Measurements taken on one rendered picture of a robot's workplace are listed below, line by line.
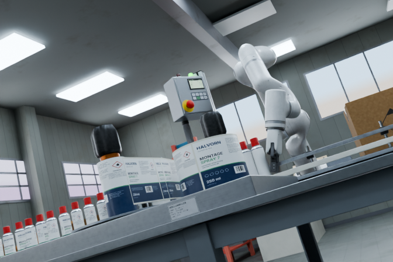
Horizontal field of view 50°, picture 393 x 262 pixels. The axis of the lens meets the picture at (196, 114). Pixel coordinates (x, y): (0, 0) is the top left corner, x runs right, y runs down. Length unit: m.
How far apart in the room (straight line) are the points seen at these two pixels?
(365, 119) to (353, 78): 8.70
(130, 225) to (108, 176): 0.24
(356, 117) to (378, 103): 0.10
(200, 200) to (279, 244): 6.35
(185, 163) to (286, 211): 0.37
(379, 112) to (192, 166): 0.98
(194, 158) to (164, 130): 10.39
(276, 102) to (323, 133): 8.71
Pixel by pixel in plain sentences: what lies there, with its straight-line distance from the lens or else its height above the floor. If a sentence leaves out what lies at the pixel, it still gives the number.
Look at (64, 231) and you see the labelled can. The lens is 2.18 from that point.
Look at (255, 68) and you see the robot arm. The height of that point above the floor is 1.38.
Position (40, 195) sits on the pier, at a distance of 8.68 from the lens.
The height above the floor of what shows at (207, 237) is 0.78.
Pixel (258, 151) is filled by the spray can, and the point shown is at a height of 1.02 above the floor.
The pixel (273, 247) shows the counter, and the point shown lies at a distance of 7.36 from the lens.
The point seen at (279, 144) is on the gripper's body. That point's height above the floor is 1.02.
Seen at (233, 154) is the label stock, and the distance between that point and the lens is 1.18.
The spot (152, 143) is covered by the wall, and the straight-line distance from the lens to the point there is 11.67.
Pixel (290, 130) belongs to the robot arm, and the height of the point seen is 1.14.
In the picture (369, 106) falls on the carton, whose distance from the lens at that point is 1.91.
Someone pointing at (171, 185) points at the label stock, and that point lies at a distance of 1.49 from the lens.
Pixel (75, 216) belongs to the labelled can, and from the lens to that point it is 2.14.
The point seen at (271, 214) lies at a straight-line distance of 0.93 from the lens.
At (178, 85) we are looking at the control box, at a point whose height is 1.43.
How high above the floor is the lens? 0.80
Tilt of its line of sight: 15 degrees up
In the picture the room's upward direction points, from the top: 17 degrees counter-clockwise
